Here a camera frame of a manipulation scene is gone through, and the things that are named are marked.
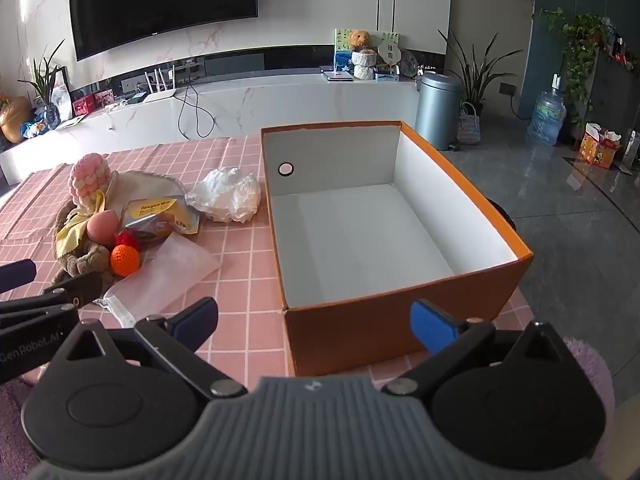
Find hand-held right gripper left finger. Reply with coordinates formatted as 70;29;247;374
52;297;249;401

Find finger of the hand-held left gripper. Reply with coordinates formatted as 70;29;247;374
0;272;104;328
0;259;37;293

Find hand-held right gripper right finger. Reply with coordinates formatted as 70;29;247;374
381;298;577;402

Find brown braided plush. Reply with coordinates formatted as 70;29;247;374
50;205;119;287

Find yellow cloth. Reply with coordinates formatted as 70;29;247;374
55;190;109;262

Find orange crochet ball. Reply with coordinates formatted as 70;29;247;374
110;245;142;277

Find translucent plastic pouch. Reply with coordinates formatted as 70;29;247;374
92;232;222;326

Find orange cardboard box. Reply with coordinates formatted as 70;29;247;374
260;120;535;377

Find pink egg-shaped makeup sponge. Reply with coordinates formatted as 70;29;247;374
86;211;120;247

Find yellow wet wipes packet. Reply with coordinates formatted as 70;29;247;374
119;196;202;247

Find pink knitted toy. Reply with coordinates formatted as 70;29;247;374
68;154;114;209

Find cream round cloth pad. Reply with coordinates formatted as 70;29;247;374
102;170;189;226

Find crumpled white paper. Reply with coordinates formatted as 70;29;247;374
186;166;262;225

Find black round object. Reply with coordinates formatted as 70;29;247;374
492;198;516;232

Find golden vase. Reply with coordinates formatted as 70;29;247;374
0;96;34;145

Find plant in blue vase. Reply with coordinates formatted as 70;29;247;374
17;40;66;129

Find woven basket bag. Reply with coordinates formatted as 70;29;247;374
456;101;482;147

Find white router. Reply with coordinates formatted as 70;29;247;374
144;64;180;104

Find grey metal trash can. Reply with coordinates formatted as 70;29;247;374
414;72;464;151

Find blue water jug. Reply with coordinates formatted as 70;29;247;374
527;91;567;147

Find white marble console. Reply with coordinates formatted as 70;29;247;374
0;67;422;187

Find red gift box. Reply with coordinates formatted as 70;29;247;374
579;122;624;170

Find tall green potted plant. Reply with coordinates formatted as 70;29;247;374
437;27;522;117

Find white plastic stand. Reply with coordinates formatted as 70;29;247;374
622;130;640;174

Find teddy bear on shelf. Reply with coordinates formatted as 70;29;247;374
351;50;379;82

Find round paper fan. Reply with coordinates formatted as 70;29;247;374
376;42;403;74

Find green and blue painting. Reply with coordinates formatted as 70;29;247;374
334;28;356;69

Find dark grey cabinet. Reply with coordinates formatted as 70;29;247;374
585;45;640;157

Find black television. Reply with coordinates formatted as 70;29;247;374
67;0;259;62

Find hanging vine plant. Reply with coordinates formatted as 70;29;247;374
532;7;609;129

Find black picture frame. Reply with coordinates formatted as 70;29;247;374
50;66;74;124

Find black cable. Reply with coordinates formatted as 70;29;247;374
177;81;217;140

